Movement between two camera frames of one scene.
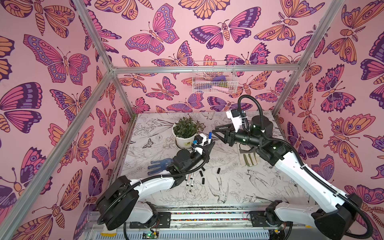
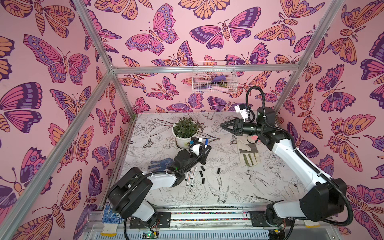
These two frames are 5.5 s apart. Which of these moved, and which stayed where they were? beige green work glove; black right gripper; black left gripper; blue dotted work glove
Moved: black right gripper
Stayed: black left gripper; beige green work glove; blue dotted work glove
